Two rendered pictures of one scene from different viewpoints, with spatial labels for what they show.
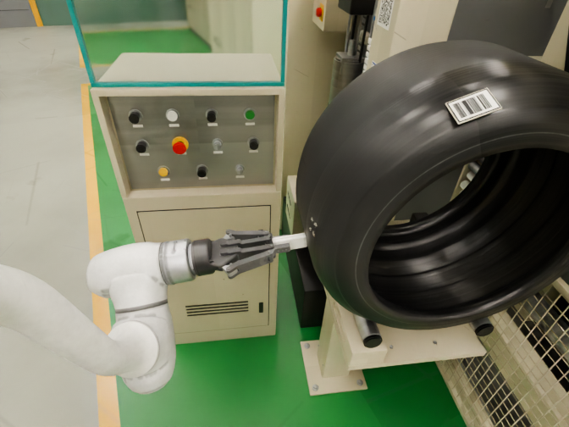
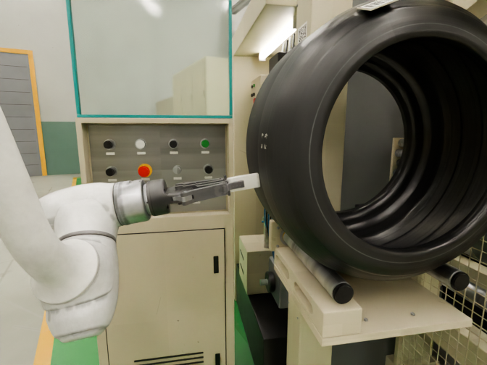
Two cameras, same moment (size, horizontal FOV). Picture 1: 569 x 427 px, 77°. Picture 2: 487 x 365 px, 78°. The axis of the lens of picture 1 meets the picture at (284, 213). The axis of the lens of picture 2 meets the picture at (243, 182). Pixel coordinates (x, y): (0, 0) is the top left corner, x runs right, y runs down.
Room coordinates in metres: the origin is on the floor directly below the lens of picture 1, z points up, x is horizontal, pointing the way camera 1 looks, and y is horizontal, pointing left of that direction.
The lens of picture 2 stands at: (-0.09, 0.00, 1.24)
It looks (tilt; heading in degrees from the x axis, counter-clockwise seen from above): 10 degrees down; 359
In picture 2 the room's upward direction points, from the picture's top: straight up
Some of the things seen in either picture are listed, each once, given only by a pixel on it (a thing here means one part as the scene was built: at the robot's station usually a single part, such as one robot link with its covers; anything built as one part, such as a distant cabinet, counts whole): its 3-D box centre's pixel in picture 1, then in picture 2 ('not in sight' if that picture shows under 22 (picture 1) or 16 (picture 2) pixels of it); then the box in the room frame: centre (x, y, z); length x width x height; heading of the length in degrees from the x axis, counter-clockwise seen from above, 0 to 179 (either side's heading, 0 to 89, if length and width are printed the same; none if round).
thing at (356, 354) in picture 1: (348, 298); (309, 281); (0.64, -0.19, 0.83); 0.36 x 0.09 x 0.06; 9
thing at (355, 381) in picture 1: (332, 363); not in sight; (0.91, -0.27, 0.01); 0.27 x 0.27 x 0.02; 9
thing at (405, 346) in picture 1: (392, 302); (356, 289); (0.67, -0.33, 0.80); 0.37 x 0.36 x 0.02; 99
